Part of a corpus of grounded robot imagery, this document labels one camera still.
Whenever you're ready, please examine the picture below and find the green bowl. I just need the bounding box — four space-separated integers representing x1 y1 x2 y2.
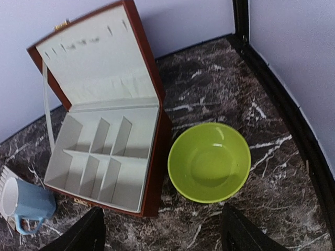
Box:
167 122 251 203

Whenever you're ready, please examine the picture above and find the brown open jewelry box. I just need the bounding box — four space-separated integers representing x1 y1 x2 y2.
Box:
28 1 172 217

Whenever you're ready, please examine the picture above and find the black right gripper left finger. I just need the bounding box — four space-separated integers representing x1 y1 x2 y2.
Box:
41 207 106 250

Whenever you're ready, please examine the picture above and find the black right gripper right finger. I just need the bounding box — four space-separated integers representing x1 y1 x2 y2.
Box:
221 203 287 250

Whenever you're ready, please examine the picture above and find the black right corner post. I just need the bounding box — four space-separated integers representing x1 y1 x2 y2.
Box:
229 1 334 238

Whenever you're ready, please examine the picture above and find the light blue mug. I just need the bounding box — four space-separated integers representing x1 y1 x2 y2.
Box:
1 177 57 235

